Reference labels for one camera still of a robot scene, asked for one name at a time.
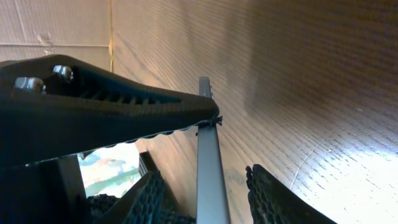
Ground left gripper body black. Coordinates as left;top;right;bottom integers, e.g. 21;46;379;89
1;156;196;224

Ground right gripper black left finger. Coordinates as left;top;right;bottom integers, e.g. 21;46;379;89
1;55;220;167

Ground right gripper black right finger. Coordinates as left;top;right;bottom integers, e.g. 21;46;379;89
246;164;335;224

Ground blue Galaxy smartphone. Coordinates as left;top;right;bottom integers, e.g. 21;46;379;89
195;76;231;224

